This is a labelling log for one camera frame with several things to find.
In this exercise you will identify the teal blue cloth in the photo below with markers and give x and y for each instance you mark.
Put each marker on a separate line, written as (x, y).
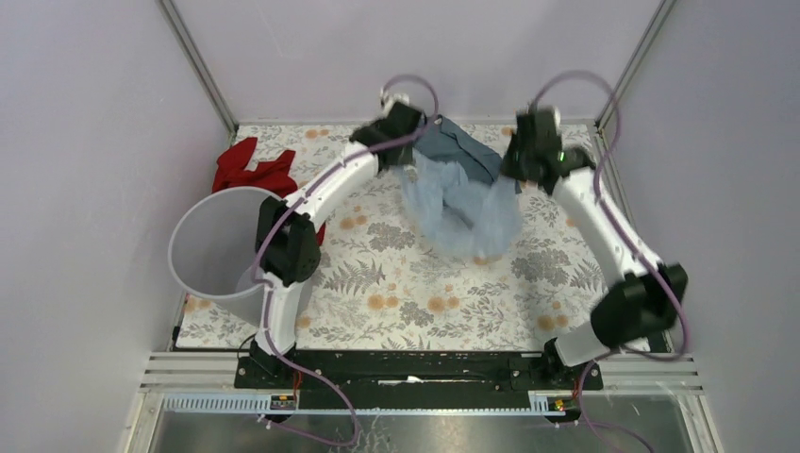
(448, 158)

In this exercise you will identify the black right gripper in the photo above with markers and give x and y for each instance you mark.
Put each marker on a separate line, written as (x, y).
(507, 167)

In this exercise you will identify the grey plastic trash bin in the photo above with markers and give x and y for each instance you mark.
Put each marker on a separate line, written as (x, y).
(212, 246)

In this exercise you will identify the red cloth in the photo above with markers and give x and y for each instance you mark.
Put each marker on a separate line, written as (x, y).
(234, 169)

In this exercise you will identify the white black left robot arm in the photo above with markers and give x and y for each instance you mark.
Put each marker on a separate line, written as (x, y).
(287, 250)

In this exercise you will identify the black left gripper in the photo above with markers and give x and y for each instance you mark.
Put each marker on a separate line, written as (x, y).
(407, 157)

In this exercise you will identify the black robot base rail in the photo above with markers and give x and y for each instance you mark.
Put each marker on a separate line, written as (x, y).
(417, 380)

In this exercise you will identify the light blue plastic trash bag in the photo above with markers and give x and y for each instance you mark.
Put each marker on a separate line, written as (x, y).
(459, 216)

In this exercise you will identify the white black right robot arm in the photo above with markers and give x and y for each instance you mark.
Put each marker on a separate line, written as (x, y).
(644, 293)

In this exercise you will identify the floral patterned table mat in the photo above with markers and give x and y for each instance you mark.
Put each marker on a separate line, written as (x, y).
(380, 286)

